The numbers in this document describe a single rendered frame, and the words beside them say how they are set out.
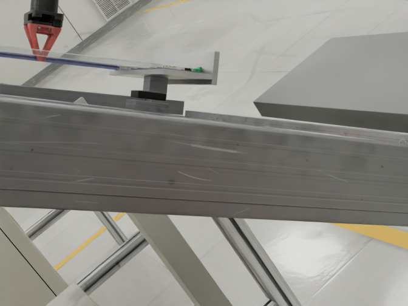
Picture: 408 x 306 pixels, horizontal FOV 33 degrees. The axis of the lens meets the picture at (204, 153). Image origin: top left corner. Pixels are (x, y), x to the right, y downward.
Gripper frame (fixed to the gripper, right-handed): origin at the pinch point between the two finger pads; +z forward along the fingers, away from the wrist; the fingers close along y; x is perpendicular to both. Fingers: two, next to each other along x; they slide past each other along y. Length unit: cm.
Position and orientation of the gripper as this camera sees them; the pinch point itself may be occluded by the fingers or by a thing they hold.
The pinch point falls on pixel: (40, 57)
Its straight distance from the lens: 152.4
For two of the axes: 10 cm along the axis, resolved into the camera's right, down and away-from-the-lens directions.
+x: 9.0, 0.6, 4.3
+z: -0.9, 9.9, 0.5
